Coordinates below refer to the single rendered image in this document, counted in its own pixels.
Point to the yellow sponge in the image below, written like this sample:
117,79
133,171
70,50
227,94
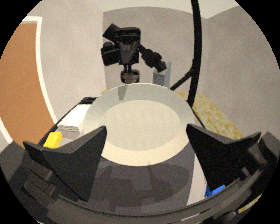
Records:
53,140

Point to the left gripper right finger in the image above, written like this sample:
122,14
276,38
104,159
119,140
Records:
218,155

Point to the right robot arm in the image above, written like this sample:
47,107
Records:
110,53

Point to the dark grey flat mat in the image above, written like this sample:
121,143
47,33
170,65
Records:
143,189

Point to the cream round platter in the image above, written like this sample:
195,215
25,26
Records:
146,123

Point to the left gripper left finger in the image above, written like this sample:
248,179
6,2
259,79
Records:
74,163

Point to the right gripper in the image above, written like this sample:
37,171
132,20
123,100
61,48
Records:
127,40

